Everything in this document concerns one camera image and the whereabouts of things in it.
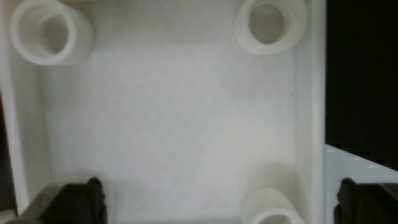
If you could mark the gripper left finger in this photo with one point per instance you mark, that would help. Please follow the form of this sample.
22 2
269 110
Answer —
78 206

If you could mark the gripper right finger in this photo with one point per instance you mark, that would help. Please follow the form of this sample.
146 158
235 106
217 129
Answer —
366 203

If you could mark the white square tabletop tray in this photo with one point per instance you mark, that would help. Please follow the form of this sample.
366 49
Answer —
176 117

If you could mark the white paper tag sheet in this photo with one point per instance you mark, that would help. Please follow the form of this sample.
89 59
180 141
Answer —
349 166

